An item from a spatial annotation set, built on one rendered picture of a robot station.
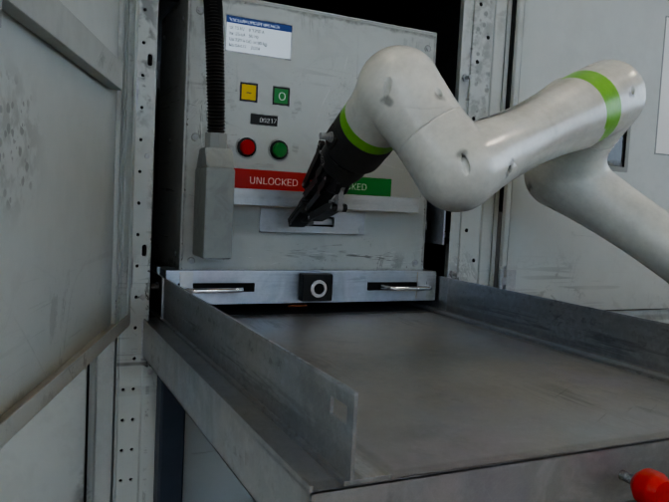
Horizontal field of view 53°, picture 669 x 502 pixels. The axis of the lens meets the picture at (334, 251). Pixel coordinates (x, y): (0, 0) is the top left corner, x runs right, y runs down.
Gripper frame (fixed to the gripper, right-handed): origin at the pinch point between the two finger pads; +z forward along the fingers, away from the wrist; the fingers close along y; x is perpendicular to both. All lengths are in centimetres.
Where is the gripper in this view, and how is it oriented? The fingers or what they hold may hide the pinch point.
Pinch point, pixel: (303, 213)
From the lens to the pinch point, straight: 116.6
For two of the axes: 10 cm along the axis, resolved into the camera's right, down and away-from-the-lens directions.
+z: -4.0, 4.2, 8.1
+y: 1.7, 9.1, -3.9
